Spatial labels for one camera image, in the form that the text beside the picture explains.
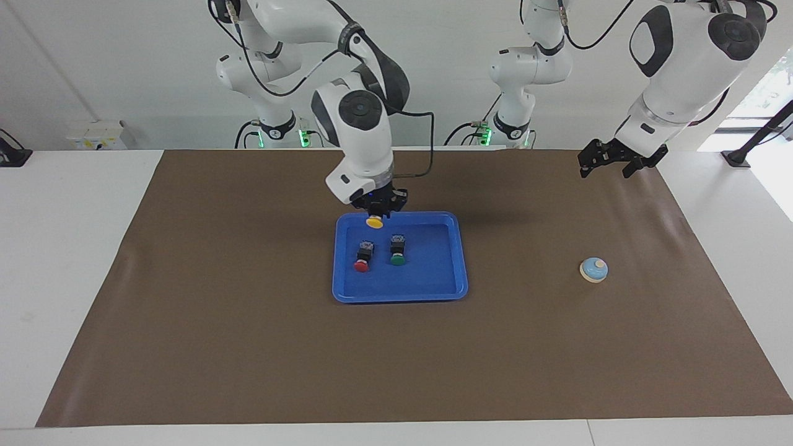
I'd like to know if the red push button switch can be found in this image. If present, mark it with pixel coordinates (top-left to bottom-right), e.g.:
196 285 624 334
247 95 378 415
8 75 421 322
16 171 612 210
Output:
353 240 377 273

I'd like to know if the blue plastic tray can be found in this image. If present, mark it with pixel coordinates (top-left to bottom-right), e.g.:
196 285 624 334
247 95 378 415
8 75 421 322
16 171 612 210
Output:
332 211 469 304

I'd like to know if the light blue desk bell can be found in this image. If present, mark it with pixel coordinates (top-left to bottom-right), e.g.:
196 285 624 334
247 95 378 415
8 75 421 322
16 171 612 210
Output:
579 256 608 283

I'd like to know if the brown paper table mat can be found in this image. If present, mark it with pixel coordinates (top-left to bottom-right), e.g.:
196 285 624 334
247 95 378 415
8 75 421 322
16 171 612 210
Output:
35 149 793 428

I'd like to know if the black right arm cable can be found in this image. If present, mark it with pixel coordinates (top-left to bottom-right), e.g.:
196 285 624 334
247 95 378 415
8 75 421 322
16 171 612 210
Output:
211 0 435 179

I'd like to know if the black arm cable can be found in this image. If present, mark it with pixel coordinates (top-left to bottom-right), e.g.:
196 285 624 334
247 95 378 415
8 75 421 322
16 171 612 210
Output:
558 0 779 128
211 0 435 179

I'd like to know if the black left base cable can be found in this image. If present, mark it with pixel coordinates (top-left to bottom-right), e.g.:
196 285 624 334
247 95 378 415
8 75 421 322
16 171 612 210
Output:
443 93 502 147

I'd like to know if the black base cable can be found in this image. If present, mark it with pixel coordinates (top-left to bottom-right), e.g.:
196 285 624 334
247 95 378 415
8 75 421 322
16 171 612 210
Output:
234 120 264 149
443 93 502 147

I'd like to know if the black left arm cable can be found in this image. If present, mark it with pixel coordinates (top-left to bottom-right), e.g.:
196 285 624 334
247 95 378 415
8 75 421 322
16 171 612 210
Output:
558 0 779 128

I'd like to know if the black right base cable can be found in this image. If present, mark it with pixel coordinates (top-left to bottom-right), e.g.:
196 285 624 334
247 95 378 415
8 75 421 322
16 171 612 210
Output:
234 120 264 149

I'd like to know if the white wall socket box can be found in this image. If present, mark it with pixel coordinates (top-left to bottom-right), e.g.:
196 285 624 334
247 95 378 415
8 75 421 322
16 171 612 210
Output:
67 120 128 151

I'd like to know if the black table clamp mount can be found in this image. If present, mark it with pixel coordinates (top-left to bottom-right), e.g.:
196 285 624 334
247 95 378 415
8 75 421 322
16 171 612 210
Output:
0 129 33 168

